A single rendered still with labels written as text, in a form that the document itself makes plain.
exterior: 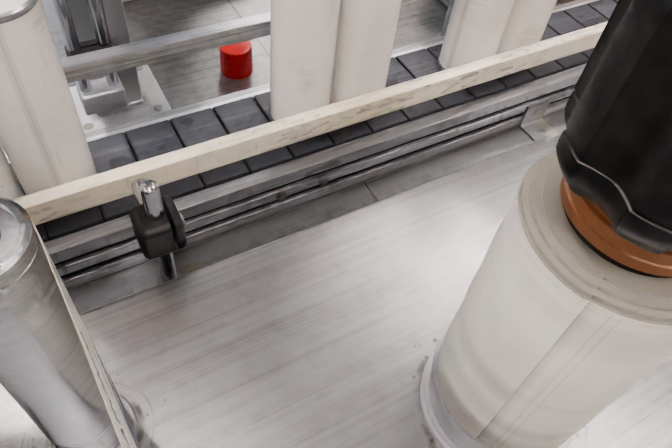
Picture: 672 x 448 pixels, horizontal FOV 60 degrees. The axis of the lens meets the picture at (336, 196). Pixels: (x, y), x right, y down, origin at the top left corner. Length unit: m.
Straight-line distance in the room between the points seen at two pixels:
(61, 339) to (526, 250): 0.18
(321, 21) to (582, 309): 0.29
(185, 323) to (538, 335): 0.23
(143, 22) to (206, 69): 0.11
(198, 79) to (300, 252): 0.28
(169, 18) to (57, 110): 0.34
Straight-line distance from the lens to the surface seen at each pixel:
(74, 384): 0.28
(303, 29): 0.44
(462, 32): 0.56
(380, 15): 0.46
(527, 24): 0.60
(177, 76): 0.65
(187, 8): 0.75
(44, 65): 0.39
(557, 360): 0.26
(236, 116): 0.52
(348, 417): 0.37
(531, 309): 0.24
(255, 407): 0.37
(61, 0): 0.48
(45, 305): 0.24
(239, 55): 0.62
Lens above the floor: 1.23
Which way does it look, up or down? 49 degrees down
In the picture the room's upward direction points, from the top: 8 degrees clockwise
